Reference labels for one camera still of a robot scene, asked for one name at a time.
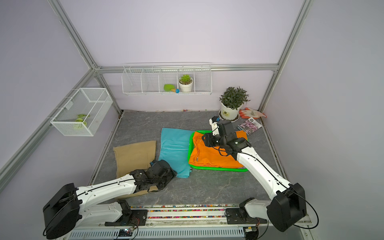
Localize green plastic basket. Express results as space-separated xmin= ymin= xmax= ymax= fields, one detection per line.
xmin=187 ymin=130 xmax=250 ymax=173

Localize teal pants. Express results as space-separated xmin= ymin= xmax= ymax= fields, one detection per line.
xmin=159 ymin=128 xmax=194 ymax=179

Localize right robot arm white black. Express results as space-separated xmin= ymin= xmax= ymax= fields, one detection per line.
xmin=202 ymin=116 xmax=307 ymax=232

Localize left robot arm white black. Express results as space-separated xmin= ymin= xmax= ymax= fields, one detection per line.
xmin=43 ymin=160 xmax=177 ymax=240

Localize khaki folded pants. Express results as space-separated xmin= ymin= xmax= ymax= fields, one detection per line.
xmin=113 ymin=141 xmax=157 ymax=178

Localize green item in side basket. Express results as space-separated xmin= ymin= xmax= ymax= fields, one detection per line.
xmin=74 ymin=114 xmax=90 ymax=130

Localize purple flower seed packet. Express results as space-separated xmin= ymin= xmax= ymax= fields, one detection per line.
xmin=237 ymin=118 xmax=263 ymax=136

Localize orange white work gloves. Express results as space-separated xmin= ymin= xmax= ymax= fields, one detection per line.
xmin=239 ymin=108 xmax=267 ymax=119

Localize large potted green plant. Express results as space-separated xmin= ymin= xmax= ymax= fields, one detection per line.
xmin=219 ymin=87 xmax=249 ymax=121

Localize small potted succulent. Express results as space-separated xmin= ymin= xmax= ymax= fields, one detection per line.
xmin=179 ymin=75 xmax=194 ymax=93

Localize green toy in shelf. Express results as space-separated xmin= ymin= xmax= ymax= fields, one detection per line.
xmin=164 ymin=84 xmax=180 ymax=94

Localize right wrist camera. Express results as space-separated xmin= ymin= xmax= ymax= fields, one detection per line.
xmin=209 ymin=116 xmax=220 ymax=136

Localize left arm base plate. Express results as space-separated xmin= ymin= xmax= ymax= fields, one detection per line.
xmin=104 ymin=210 xmax=148 ymax=227

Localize aluminium rail frame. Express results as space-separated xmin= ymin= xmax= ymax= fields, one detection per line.
xmin=55 ymin=203 xmax=314 ymax=240

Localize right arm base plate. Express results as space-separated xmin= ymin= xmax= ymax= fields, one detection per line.
xmin=225 ymin=208 xmax=267 ymax=225

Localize white wire side basket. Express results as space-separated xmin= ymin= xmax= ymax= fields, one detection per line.
xmin=50 ymin=88 xmax=113 ymax=137

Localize white wire wall shelf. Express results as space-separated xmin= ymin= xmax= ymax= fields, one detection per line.
xmin=122 ymin=62 xmax=213 ymax=95

